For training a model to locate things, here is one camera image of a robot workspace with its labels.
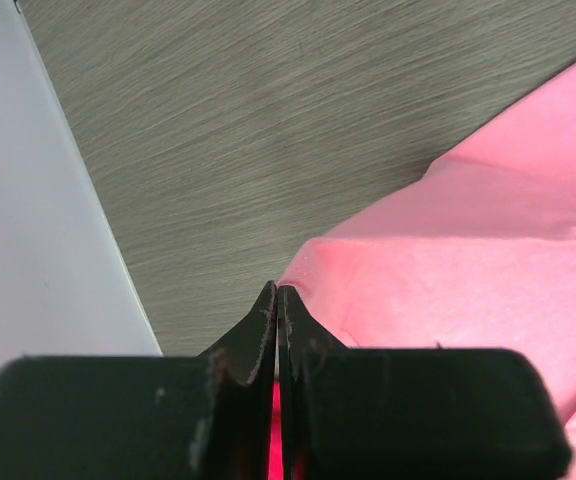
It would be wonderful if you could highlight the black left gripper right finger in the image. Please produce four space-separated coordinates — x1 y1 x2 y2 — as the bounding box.
277 286 573 479

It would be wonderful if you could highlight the light pink t shirt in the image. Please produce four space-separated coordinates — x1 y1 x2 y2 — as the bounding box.
281 63 576 479

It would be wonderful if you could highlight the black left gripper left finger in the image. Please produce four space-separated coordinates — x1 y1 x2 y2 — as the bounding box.
0 283 277 479

